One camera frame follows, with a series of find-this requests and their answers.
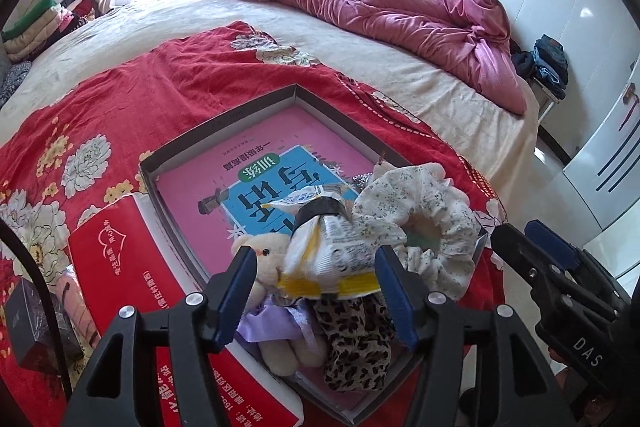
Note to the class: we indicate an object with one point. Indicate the dark patterned pillow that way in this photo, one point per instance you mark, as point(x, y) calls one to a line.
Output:
point(12, 82)

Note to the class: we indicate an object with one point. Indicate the pink striped plush toy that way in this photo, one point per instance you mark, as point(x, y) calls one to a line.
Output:
point(75, 307)

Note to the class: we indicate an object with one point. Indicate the red and white carton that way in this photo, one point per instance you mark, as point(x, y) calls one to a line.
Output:
point(125, 257)

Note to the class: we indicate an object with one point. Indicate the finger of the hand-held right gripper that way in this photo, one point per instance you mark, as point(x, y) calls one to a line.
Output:
point(515, 252)
point(550, 239)

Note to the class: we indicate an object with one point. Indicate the pink book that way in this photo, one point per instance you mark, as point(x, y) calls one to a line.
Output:
point(250, 147)

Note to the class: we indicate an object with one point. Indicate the black roll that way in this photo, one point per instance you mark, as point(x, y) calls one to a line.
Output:
point(320, 209)

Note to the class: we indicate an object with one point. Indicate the red floral blanket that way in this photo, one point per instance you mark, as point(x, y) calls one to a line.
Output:
point(150, 77)

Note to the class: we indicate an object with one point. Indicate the pink quilt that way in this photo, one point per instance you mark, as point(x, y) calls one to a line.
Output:
point(400, 7)

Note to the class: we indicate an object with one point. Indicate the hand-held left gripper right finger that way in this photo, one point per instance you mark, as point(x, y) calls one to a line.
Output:
point(395, 297)

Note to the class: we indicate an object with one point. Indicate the stack of folded clothes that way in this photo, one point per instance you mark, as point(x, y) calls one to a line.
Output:
point(45, 22)

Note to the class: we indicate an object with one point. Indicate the dark crumpled clothes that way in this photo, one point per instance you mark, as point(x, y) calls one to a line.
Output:
point(525, 63)

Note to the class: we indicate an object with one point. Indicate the white cabinet door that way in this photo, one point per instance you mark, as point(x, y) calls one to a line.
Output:
point(610, 177)

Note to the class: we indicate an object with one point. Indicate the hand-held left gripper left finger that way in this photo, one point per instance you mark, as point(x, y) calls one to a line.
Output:
point(235, 297)

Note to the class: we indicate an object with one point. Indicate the stack of folded jeans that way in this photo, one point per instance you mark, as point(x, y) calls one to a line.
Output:
point(550, 62)

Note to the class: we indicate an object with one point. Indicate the shallow dark cardboard box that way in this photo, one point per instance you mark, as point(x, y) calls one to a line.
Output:
point(225, 112)

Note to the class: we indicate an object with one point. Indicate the white floral scrunchie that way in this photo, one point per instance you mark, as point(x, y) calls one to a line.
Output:
point(400, 202)

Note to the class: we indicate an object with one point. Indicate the leopard print scrunchie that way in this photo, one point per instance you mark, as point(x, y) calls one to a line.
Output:
point(350, 342)

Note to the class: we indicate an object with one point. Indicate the dark blue box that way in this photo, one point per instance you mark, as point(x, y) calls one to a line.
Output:
point(30, 322)

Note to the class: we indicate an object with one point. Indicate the yellow snack packet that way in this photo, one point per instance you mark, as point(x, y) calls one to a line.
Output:
point(340, 257)

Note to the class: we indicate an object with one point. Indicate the white and blue snack packet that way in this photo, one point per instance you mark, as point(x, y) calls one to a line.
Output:
point(295, 199)

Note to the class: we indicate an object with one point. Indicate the teddy bear with purple ribbon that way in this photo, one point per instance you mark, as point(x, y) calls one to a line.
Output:
point(265, 257)

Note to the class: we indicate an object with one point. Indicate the white stool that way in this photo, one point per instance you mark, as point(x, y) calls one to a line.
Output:
point(547, 107)

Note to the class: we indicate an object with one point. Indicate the beige bed sheet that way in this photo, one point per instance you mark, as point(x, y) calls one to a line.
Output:
point(175, 22)

